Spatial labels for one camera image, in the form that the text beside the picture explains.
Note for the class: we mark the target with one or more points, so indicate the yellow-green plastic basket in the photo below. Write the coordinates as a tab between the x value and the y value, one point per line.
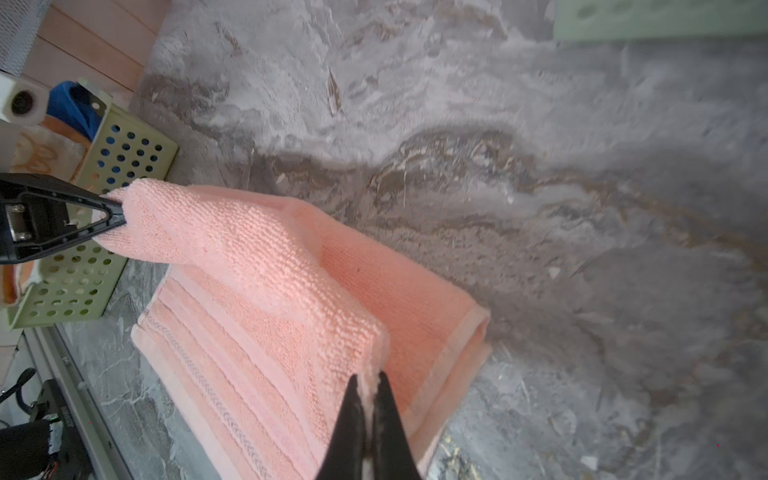
78	282

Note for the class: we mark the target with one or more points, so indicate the orange patterned cream towel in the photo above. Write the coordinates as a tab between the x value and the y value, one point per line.
50	148

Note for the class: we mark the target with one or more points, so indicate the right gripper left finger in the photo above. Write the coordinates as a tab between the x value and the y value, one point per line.
346	449

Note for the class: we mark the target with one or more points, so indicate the pink towel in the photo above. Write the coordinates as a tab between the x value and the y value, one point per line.
269	306

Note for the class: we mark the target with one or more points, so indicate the mint green plastic basket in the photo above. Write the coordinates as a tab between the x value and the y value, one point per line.
614	20

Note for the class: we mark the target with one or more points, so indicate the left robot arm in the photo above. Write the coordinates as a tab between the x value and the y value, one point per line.
30	449

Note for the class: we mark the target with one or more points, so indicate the blue towel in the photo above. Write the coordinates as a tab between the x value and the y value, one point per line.
72	104

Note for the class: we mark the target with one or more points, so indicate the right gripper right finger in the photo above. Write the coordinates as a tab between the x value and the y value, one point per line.
390	451

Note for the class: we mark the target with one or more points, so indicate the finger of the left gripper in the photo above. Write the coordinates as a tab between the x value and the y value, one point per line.
42	215

